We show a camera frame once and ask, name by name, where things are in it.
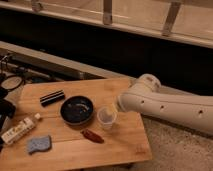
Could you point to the red-brown packet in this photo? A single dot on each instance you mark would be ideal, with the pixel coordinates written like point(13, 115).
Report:
point(92, 136)

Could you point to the dark ceramic bowl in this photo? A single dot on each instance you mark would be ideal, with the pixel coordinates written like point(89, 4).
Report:
point(77, 110)

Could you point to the black object at left edge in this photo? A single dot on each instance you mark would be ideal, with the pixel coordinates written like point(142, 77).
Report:
point(7, 111)

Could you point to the wooden board table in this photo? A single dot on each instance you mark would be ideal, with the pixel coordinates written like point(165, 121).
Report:
point(126, 142)

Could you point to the metal window rail frame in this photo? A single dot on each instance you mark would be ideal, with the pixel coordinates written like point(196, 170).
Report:
point(185, 21)

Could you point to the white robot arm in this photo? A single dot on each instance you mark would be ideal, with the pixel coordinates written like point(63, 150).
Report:
point(192, 111)

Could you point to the blue sponge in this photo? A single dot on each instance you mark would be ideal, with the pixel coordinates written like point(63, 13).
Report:
point(40, 144)

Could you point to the tan suction gripper tip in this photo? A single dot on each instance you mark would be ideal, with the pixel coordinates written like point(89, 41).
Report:
point(117, 106)

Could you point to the translucent white cup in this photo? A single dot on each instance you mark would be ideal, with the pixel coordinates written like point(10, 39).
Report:
point(106, 118)

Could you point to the round framed mirror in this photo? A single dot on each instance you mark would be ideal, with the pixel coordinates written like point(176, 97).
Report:
point(12, 82)

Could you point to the black striped rectangular case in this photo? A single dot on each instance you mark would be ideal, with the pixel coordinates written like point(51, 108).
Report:
point(52, 98)

